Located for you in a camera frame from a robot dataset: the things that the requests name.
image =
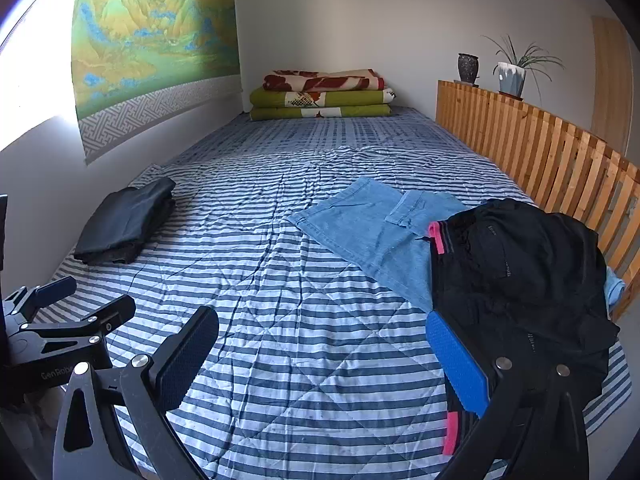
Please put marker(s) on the wooden slatted bed rail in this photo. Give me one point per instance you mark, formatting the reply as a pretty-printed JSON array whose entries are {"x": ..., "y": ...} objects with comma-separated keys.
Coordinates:
[{"x": 500, "y": 130}]

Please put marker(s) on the light blue jeans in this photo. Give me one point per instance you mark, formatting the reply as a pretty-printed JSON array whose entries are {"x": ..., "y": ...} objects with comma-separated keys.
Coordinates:
[{"x": 360, "y": 230}]

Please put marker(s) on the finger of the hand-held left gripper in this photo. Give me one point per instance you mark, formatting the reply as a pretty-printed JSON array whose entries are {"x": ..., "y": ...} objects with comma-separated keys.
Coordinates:
[
  {"x": 107, "y": 312},
  {"x": 55, "y": 288}
]

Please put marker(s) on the red floral folded blanket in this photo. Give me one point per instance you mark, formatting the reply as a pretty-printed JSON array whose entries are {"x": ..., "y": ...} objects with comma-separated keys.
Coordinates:
[{"x": 320, "y": 80}]

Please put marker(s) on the blue striped quilt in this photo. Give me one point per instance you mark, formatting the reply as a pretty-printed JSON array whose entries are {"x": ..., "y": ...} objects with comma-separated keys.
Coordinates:
[{"x": 250, "y": 270}]

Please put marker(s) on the landscape wall scroll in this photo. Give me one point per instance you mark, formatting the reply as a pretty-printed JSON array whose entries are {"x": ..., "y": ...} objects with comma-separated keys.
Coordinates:
[{"x": 150, "y": 35}]

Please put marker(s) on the folded black clothing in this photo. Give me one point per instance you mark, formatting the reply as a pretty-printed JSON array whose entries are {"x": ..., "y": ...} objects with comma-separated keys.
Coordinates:
[{"x": 125, "y": 220}]

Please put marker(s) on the wooden door panel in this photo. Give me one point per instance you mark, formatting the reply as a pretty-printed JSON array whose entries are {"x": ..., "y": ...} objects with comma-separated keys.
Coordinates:
[{"x": 610, "y": 85}]

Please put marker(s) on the dark ceramic pot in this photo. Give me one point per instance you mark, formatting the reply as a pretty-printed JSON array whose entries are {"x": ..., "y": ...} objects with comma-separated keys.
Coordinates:
[{"x": 468, "y": 67}]

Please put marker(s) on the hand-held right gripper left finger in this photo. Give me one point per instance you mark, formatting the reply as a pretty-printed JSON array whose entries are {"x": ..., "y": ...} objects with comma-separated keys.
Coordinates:
[{"x": 187, "y": 360}]

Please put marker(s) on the black garment with pink trim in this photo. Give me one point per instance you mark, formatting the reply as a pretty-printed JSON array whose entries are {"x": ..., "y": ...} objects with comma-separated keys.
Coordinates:
[{"x": 520, "y": 280}]

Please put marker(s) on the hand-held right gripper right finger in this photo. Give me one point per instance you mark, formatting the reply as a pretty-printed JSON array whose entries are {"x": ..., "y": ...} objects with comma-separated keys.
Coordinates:
[{"x": 457, "y": 365}]

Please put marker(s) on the green floral folded quilt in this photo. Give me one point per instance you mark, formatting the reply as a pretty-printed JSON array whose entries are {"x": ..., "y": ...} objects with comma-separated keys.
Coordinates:
[{"x": 320, "y": 105}]

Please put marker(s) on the potted plant in white pot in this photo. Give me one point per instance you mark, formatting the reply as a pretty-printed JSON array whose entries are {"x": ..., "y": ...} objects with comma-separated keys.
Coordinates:
[{"x": 511, "y": 77}]

